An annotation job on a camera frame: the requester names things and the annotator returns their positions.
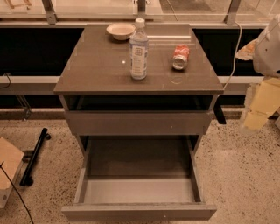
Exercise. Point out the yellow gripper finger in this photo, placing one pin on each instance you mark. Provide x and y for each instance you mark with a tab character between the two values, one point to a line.
265	102
248	51

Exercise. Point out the clear plastic water bottle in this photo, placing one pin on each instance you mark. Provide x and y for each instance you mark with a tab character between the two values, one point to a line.
138	50

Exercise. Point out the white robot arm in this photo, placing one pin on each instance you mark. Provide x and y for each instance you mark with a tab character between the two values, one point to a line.
266	60

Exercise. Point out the grey drawer cabinet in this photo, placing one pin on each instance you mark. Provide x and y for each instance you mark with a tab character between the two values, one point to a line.
97	76

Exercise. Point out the open grey middle drawer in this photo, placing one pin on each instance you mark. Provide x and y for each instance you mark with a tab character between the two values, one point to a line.
139	179

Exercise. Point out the grey top drawer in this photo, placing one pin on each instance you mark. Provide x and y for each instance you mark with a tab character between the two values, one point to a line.
89	123

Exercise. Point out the red soda can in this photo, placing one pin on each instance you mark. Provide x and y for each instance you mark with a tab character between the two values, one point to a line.
180	57

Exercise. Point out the white bowl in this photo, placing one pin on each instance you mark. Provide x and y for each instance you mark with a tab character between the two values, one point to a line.
120	31

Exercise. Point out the black bar with wheels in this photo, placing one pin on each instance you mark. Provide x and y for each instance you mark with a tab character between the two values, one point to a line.
27	180

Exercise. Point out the wooden box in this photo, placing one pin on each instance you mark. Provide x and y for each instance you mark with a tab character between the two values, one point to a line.
11	161

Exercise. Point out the metal railing frame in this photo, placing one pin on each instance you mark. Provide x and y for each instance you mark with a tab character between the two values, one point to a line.
36	36

